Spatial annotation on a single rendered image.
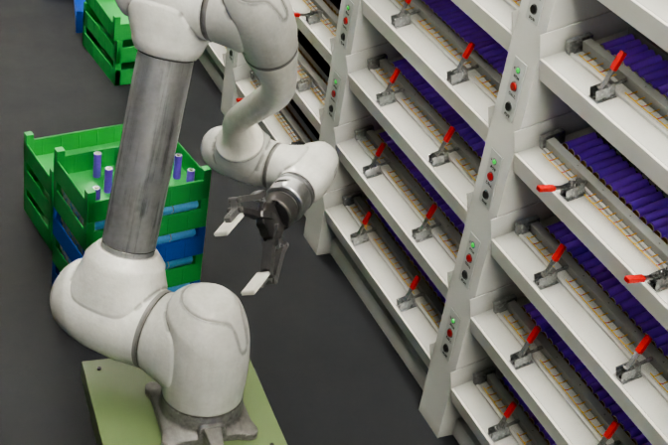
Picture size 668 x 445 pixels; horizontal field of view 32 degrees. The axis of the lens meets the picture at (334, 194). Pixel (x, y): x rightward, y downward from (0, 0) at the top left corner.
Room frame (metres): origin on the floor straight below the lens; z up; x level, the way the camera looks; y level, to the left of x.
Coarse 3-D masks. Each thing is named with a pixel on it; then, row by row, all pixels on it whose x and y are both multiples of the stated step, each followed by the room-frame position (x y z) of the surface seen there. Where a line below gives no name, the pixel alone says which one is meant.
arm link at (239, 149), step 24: (264, 72) 1.82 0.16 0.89; (288, 72) 1.84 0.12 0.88; (264, 96) 1.91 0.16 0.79; (288, 96) 1.90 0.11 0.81; (240, 120) 2.00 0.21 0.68; (216, 144) 2.09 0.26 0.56; (240, 144) 2.06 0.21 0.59; (264, 144) 2.10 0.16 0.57; (216, 168) 2.10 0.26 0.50; (240, 168) 2.06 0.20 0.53
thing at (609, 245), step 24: (552, 120) 1.96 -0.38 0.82; (576, 120) 1.99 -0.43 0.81; (528, 144) 1.94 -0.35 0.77; (528, 168) 1.88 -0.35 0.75; (552, 168) 1.88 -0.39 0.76; (552, 192) 1.81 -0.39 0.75; (576, 216) 1.74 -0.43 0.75; (600, 216) 1.74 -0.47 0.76; (600, 240) 1.68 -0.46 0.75; (624, 240) 1.67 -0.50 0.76; (624, 264) 1.62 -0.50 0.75; (648, 264) 1.61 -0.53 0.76; (648, 288) 1.56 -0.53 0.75
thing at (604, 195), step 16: (560, 144) 1.92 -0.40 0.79; (560, 160) 1.89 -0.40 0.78; (576, 160) 1.87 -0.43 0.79; (576, 176) 1.84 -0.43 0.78; (592, 176) 1.82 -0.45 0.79; (592, 192) 1.80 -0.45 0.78; (608, 192) 1.77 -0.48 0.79; (608, 208) 1.75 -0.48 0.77; (624, 208) 1.73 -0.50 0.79; (640, 224) 1.68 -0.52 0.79; (640, 240) 1.66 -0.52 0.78; (656, 240) 1.64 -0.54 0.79
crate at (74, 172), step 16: (64, 160) 2.22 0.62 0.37; (80, 160) 2.26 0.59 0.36; (112, 160) 2.31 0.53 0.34; (192, 160) 2.31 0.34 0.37; (64, 176) 2.17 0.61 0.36; (80, 176) 2.24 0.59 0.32; (112, 176) 2.26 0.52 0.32; (208, 176) 2.24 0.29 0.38; (80, 192) 2.10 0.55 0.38; (176, 192) 2.19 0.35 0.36; (192, 192) 2.22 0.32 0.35; (208, 192) 2.24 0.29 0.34; (80, 208) 2.09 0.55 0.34; (96, 208) 2.08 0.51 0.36
